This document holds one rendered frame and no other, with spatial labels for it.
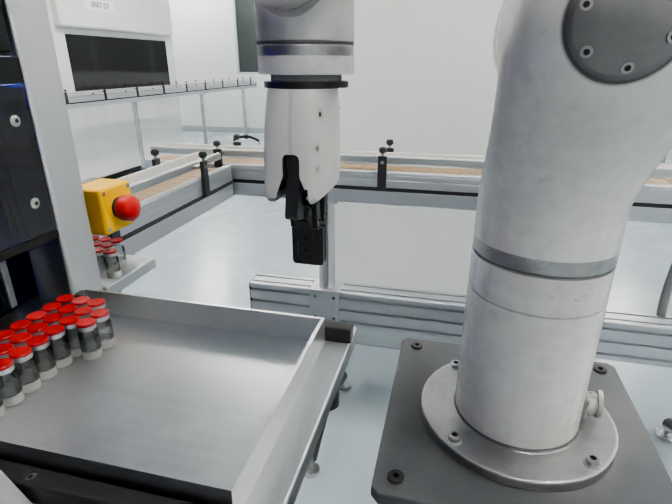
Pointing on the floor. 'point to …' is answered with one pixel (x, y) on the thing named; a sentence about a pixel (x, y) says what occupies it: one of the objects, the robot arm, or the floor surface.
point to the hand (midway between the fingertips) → (309, 243)
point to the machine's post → (52, 156)
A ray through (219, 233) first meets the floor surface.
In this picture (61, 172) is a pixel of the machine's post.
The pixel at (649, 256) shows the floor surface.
